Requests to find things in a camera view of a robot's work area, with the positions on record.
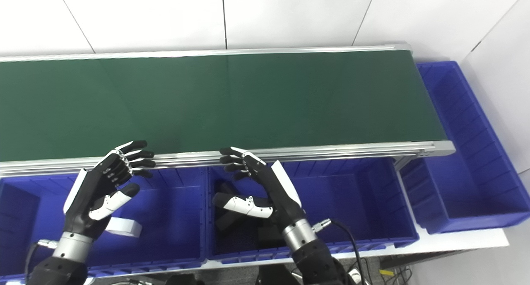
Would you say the green conveyor belt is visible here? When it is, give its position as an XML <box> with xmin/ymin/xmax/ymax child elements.
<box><xmin>0</xmin><ymin>50</ymin><xmax>448</xmax><ymax>162</ymax></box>
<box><xmin>0</xmin><ymin>43</ymin><xmax>456</xmax><ymax>178</ymax></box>

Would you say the black cylinder block part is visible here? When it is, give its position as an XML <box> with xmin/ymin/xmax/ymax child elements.
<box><xmin>213</xmin><ymin>181</ymin><xmax>249</xmax><ymax>232</ymax></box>
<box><xmin>257</xmin><ymin>221</ymin><xmax>287</xmax><ymax>249</ymax></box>

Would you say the black floor cable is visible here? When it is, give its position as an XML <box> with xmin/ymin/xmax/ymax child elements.
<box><xmin>352</xmin><ymin>265</ymin><xmax>414</xmax><ymax>285</ymax></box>

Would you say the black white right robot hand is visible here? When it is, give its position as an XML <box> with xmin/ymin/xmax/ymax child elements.
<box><xmin>212</xmin><ymin>147</ymin><xmax>307</xmax><ymax>232</ymax></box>

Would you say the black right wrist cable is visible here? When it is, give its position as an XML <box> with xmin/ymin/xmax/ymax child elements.
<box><xmin>311</xmin><ymin>219</ymin><xmax>369</xmax><ymax>285</ymax></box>

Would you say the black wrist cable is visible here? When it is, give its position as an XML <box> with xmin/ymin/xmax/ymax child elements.
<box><xmin>24</xmin><ymin>240</ymin><xmax>58</xmax><ymax>285</ymax></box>
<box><xmin>311</xmin><ymin>219</ymin><xmax>369</xmax><ymax>285</ymax></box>

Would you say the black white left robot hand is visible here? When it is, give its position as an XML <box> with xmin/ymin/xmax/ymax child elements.
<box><xmin>62</xmin><ymin>140</ymin><xmax>157</xmax><ymax>240</ymax></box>

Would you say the white block part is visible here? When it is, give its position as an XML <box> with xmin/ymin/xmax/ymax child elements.
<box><xmin>104</xmin><ymin>218</ymin><xmax>142</xmax><ymax>238</ymax></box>

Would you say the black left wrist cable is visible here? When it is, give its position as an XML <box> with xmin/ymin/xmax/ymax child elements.
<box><xmin>24</xmin><ymin>240</ymin><xmax>58</xmax><ymax>285</ymax></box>

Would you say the blue plastic bin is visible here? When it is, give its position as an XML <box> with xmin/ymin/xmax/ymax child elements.
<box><xmin>0</xmin><ymin>167</ymin><xmax>207</xmax><ymax>277</ymax></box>
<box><xmin>400</xmin><ymin>61</ymin><xmax>530</xmax><ymax>234</ymax></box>
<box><xmin>205</xmin><ymin>157</ymin><xmax>419</xmax><ymax>265</ymax></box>

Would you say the black robot body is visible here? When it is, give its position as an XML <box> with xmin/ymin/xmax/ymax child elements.
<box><xmin>166</xmin><ymin>263</ymin><xmax>303</xmax><ymax>285</ymax></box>

